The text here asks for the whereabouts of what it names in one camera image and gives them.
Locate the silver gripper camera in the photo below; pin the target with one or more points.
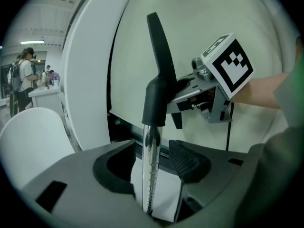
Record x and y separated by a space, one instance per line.
202 70

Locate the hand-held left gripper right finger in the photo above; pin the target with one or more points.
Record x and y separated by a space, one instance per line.
218 174

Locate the long ceiling light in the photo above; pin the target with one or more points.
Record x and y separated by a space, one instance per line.
32 42

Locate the white bathtub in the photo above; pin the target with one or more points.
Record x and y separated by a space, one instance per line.
31 139

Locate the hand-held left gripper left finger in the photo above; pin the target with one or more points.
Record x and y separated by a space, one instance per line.
78 182

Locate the person's right forearm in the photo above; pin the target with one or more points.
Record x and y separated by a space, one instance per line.
261 91

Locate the white roller blind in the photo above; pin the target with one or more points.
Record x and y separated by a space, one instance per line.
202 20

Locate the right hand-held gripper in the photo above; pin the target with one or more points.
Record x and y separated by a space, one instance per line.
228 63

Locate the white counter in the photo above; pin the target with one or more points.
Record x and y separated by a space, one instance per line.
45 96

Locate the low dark window frame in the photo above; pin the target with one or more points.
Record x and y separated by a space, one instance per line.
118 127

